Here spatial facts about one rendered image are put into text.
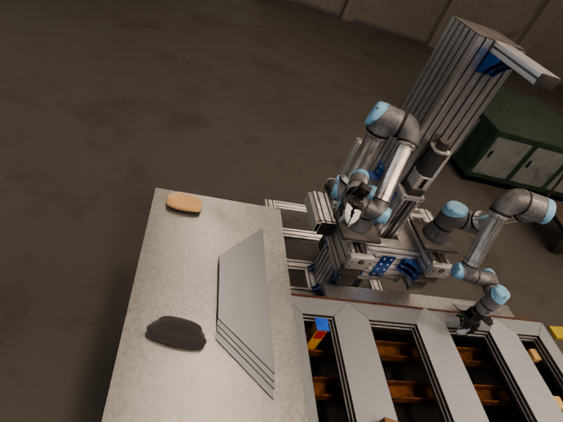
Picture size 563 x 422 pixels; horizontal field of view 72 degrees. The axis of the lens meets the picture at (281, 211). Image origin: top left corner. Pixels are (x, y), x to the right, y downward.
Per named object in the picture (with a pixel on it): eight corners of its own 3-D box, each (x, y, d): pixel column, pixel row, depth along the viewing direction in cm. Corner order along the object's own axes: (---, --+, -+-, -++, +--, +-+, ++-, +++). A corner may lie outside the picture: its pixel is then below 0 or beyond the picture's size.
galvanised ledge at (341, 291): (520, 335, 238) (524, 333, 236) (327, 317, 203) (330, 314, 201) (504, 307, 252) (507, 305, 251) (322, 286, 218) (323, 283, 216)
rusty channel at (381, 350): (543, 371, 219) (550, 367, 216) (262, 352, 174) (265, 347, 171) (535, 357, 225) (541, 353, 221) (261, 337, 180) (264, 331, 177)
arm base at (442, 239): (418, 223, 222) (427, 212, 216) (439, 227, 227) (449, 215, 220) (428, 244, 211) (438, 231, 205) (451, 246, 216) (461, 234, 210)
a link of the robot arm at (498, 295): (508, 285, 174) (514, 301, 167) (492, 299, 181) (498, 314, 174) (493, 280, 173) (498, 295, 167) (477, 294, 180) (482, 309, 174)
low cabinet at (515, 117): (509, 138, 707) (540, 99, 656) (574, 207, 571) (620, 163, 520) (414, 112, 653) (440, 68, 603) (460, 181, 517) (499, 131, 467)
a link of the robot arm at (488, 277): (477, 262, 183) (483, 280, 174) (498, 270, 184) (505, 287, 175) (467, 272, 188) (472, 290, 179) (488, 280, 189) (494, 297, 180)
